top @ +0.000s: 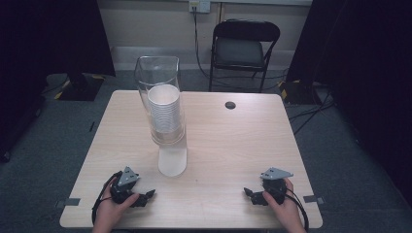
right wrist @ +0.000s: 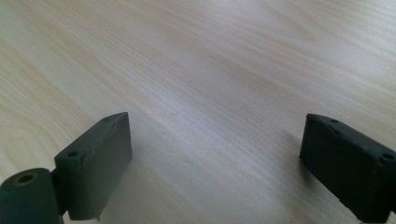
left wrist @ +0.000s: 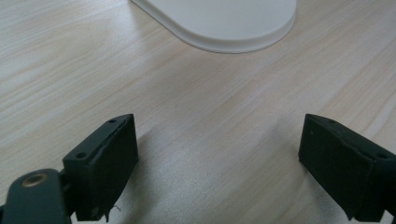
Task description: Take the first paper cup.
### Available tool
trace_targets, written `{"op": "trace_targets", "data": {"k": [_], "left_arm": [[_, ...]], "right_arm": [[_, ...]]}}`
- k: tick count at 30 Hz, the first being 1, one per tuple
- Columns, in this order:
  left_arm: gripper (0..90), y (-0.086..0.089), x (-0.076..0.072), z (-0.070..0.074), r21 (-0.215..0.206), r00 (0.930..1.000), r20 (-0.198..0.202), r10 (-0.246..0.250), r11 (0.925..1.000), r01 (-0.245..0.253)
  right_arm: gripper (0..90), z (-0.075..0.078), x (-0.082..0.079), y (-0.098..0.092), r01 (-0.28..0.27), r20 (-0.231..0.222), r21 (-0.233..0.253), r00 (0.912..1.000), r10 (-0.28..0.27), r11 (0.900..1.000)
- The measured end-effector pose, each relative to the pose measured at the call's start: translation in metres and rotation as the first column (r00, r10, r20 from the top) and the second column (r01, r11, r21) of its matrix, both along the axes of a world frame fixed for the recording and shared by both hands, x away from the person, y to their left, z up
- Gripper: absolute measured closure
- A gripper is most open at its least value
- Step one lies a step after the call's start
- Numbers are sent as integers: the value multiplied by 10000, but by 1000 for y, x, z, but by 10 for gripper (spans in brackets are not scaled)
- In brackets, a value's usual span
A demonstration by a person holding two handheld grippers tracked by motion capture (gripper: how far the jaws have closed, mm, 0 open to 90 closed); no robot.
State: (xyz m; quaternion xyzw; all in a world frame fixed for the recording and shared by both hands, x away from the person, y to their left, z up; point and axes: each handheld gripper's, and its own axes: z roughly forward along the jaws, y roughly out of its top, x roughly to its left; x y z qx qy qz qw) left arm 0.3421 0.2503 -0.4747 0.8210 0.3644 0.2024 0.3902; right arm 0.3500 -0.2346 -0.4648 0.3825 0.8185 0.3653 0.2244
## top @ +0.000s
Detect black folding chair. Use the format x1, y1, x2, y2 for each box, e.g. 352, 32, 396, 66
208, 18, 282, 94

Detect person's left hand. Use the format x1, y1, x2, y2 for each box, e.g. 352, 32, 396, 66
92, 178, 141, 227

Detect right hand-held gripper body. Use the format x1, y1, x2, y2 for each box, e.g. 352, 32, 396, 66
259, 166, 294, 205

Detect grey tape strip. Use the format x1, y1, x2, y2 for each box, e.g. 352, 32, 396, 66
55, 197, 82, 209
302, 194, 326, 205

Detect person's right hand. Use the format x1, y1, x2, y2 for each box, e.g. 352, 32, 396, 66
261, 178, 305, 227

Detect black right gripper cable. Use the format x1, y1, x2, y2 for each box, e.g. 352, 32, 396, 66
285, 187, 311, 233

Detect black floor cables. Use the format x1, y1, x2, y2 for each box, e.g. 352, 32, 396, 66
287, 90, 336, 136

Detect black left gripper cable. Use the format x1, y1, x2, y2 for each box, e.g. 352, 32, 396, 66
90, 171, 122, 226

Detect dark curtain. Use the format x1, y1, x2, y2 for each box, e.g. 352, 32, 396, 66
0, 0, 117, 163
286, 0, 412, 208

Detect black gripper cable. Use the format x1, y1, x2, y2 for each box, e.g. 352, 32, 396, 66
285, 187, 311, 233
90, 171, 122, 226

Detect clear plastic cup dispenser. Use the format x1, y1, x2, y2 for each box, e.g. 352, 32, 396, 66
134, 55, 189, 179

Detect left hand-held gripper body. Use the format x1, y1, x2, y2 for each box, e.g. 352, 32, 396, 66
109, 166, 141, 205

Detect stack of white paper cups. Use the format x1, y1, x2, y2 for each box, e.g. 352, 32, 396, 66
147, 83, 183, 135

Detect black stand base plate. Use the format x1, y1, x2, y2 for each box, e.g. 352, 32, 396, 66
279, 79, 323, 106
57, 72, 106, 102

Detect white wall socket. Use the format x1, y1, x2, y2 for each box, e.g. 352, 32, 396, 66
189, 0, 212, 15

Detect yellow black floor tape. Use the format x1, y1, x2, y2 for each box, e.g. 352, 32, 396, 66
278, 79, 301, 101

